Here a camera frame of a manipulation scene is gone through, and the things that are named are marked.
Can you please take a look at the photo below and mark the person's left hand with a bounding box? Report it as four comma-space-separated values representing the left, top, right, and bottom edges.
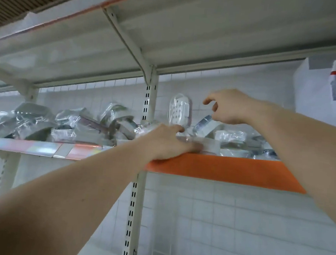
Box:
132, 120, 206, 165

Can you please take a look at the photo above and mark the white pen organizer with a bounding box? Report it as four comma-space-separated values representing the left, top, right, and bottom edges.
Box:
289, 44, 336, 133

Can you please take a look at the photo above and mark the orange metal store shelving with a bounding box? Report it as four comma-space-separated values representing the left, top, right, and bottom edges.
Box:
0, 0, 336, 255

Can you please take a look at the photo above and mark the person's left forearm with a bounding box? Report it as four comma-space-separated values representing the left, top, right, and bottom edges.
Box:
0, 130, 156, 255

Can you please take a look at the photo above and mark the soap dishes shelf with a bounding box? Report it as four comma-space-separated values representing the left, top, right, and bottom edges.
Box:
0, 92, 283, 161

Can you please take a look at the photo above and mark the person's right hand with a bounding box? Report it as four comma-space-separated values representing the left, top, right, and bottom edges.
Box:
200, 86, 264, 128

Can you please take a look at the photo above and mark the tall white wrapped container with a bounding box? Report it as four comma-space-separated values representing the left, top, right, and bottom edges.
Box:
167, 92, 193, 128

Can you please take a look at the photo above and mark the person's right forearm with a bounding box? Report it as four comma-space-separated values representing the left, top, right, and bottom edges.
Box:
242, 100, 336, 233

